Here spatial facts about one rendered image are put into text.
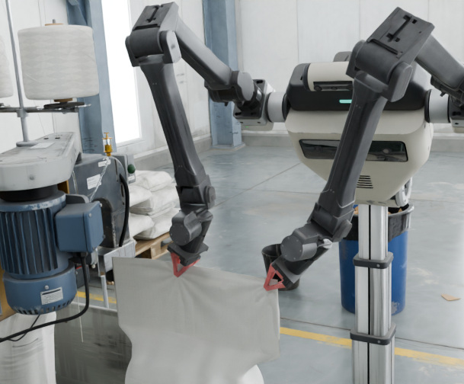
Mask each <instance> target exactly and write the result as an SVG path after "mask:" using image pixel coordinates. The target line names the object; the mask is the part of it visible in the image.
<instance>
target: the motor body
mask: <svg viewBox="0 0 464 384"><path fill-rule="evenodd" d="M65 206H66V194H65V192H63V191H61V190H58V191H57V192H56V193H55V194H53V195H50V196H48V197H43V198H39V199H35V200H22V201H7V200H2V199H1V198H0V261H1V267H2V270H5V272H4V273H3V279H2V281H3V282H4V285H5V294H6V299H7V302H8V305H9V306H10V307H11V308H12V309H13V310H14V311H15V312H17V313H20V314H22V315H43V314H48V313H51V312H56V311H58V310H60V309H63V308H65V307H66V306H67V305H69V304H70V303H71V302H72V301H73V299H74V298H75V295H76V293H77V285H76V277H75V275H76V274H77V273H78V272H77V271H75V265H74V263H73V262H72V261H70V260H69V259H68V252H60V250H59V248H58V247H57V245H56V234H55V228H54V221H53V218H54V217H55V215H56V214H57V213H58V212H59V211H60V210H61V209H62V208H64V207H65Z"/></svg>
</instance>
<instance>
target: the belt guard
mask: <svg viewBox="0 0 464 384"><path fill-rule="evenodd" d="M57 135H58V137H60V139H55V138H56V137H57ZM44 138H49V139H44ZM35 140H36V141H37V144H38V143H44V142H54V143H53V144H52V145H50V146H48V147H46V148H42V149H30V148H31V147H33V146H24V147H14V148H13V149H9V150H7V151H5V152H2V153H0V191H7V190H26V189H33V188H38V187H46V186H50V185H54V184H58V183H61V182H63V181H67V180H68V179H70V177H71V174H72V170H73V168H74V165H75V162H76V159H77V157H78V153H79V144H78V133H77V132H59V133H51V134H48V135H46V136H42V137H40V138H38V139H35Z"/></svg>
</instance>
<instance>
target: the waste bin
mask: <svg viewBox="0 0 464 384"><path fill-rule="evenodd" d="M400 208H401V209H402V211H401V212H399V210H400ZM413 210H414V205H413V204H412V203H411V202H409V201H408V203H407V204H406V205H404V206H400V207H388V212H390V213H391V214H388V251H389V252H392V253H393V261H392V267H391V315H395V314H398V313H400V312H401V311H402V310H403V309H404V308H405V297H406V280H407V262H408V230H409V229H410V222H411V212H413ZM350 223H351V224H352V228H351V230H350V231H349V233H348V234H347V236H346V237H343V238H342V239H341V241H340V242H338V247H339V264H340V282H341V305H342V306H343V307H344V308H345V309H346V310H347V311H348V312H351V313H353V314H355V266H354V265H353V258H354V256H355V255H356V254H357V253H358V252H359V214H353V217H352V220H351V221H350Z"/></svg>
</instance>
